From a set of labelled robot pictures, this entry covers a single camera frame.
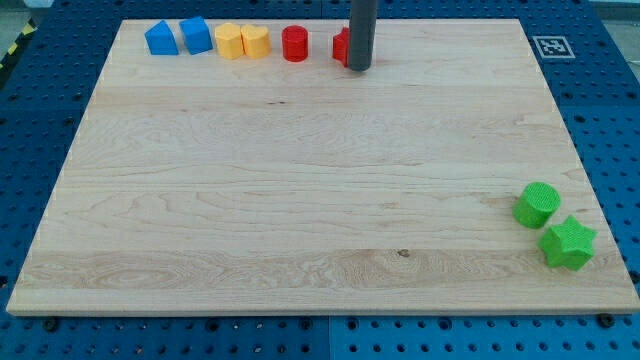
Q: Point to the green cylinder block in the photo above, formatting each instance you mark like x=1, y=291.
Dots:
x=536, y=204

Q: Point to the yellow heart block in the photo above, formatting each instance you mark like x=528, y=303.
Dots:
x=256, y=41

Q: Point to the blue cube block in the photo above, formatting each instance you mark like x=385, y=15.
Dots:
x=196, y=35

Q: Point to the blue triangular prism block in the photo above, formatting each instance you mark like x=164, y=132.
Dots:
x=160, y=40

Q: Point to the red star block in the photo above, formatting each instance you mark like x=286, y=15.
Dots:
x=340, y=46

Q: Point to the yellow black hazard tape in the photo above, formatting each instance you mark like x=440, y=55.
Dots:
x=19, y=45

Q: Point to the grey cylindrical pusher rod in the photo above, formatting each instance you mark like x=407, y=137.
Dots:
x=362, y=24

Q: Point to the white fiducial marker tag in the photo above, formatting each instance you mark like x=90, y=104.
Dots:
x=553, y=47

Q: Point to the green star block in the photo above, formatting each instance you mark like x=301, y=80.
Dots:
x=569, y=244

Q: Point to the yellow hexagon block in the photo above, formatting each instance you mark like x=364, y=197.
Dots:
x=229, y=41

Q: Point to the light wooden board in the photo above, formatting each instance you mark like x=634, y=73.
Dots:
x=201, y=186

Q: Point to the red cylinder block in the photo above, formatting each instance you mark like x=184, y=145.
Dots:
x=294, y=40

